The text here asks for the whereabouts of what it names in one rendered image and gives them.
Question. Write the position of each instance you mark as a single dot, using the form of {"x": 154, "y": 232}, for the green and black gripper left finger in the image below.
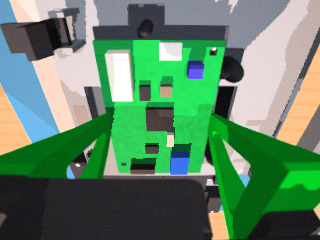
{"x": 50, "y": 157}

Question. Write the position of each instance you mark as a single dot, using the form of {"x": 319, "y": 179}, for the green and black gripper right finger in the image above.
{"x": 284, "y": 177}

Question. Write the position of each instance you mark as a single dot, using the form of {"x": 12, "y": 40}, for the green circuit board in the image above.
{"x": 159, "y": 95}

